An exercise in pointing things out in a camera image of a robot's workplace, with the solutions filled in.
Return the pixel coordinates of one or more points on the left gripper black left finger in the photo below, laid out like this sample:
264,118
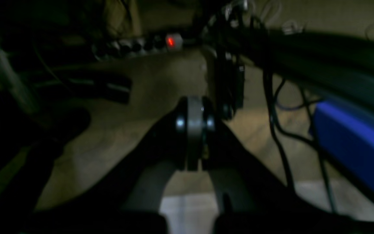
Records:
127,199

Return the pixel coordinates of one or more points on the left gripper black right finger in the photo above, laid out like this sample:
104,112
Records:
252,199

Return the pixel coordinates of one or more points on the blue box overhead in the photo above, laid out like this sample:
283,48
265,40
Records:
348,139

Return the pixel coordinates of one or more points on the black power adapter box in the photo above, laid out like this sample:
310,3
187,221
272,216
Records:
229,79

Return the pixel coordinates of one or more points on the black power strip red light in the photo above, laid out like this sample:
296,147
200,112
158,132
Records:
138,47

